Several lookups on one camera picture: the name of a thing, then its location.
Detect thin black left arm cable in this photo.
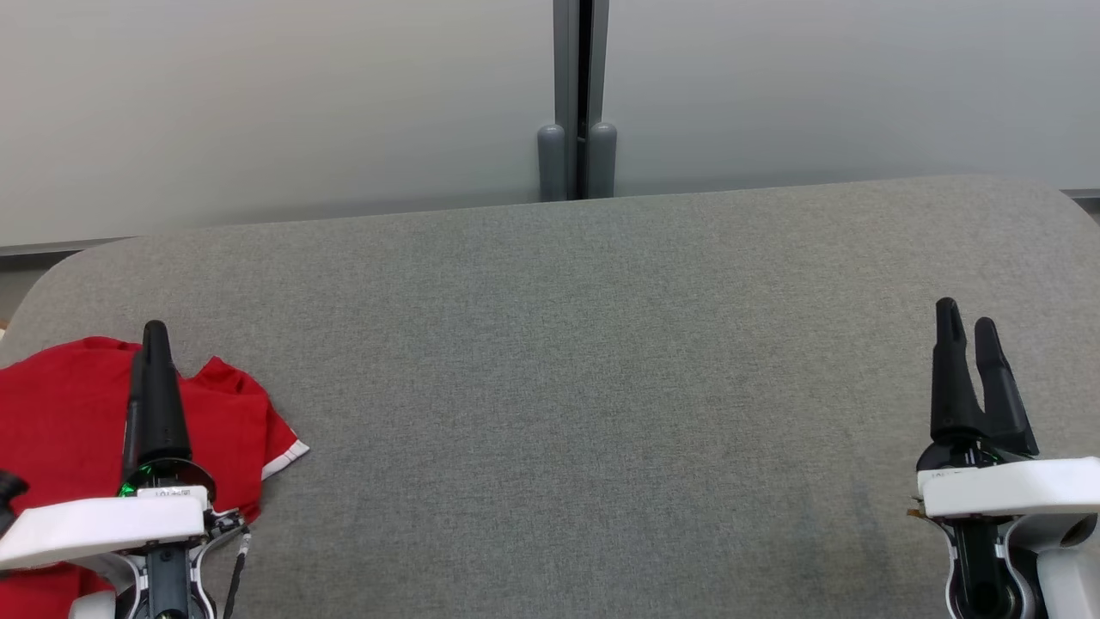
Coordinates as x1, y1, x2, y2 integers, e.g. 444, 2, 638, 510
223, 531, 253, 619

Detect grey partition post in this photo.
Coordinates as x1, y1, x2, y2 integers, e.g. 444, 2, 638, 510
553, 0, 611, 200

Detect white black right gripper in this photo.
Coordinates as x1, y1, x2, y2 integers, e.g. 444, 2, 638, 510
915, 297, 1100, 520

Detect red shorts with white stripe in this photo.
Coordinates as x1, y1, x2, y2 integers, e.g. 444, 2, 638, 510
0, 335, 310, 619

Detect grey cylindrical post cap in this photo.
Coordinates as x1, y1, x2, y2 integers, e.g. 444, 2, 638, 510
588, 121, 618, 199
537, 123, 567, 203

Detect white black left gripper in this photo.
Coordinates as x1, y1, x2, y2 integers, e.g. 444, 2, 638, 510
0, 320, 217, 571

